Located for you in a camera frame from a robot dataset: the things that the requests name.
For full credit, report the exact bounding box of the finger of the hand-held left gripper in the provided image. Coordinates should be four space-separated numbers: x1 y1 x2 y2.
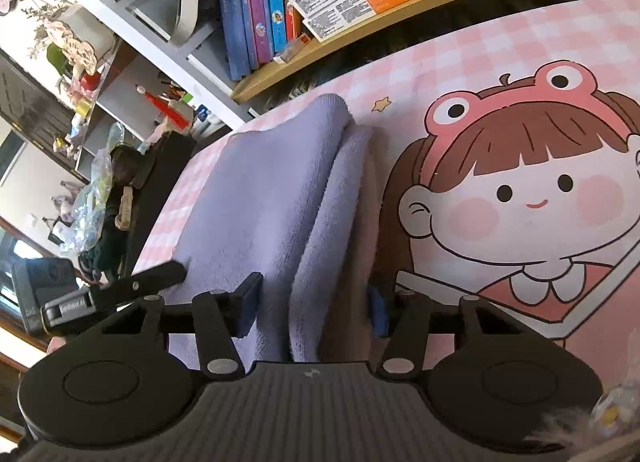
89 260 188 314

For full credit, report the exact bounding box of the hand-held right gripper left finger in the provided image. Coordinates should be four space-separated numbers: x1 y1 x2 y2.
100 271 264 378

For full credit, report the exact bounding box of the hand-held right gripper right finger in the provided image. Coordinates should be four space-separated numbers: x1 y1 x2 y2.
368 284 541 378

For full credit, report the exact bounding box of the purple and brown knit sweater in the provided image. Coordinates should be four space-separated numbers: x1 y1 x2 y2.
132 93 386 364

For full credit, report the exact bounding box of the crinkled plastic foil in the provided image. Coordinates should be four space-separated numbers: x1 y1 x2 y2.
70 122 127 254

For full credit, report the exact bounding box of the black box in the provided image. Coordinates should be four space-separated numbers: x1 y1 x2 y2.
120 131 197 279

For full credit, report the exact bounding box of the red tassel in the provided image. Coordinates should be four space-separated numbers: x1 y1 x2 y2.
134 83 182 129

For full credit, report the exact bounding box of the paper cartoon ornament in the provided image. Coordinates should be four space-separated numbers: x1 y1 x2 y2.
42 19 99 77

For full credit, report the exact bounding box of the fluffy grey white sleeve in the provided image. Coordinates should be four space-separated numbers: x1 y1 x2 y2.
525 382 640 455

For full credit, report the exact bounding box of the small orange white packet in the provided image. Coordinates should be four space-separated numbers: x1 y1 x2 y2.
274 34 311 65

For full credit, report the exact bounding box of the pink checked cartoon desk mat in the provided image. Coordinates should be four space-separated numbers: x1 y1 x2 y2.
132 0 640 393

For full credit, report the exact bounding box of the thick black cover book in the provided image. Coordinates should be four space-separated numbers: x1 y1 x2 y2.
170 0 204 44

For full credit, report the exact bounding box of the row of leaning picture books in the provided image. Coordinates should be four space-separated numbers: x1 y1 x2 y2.
215 0 321 83

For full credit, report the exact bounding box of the wooden bookshelf with white frame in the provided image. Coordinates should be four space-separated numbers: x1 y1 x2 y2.
20 0 640 123

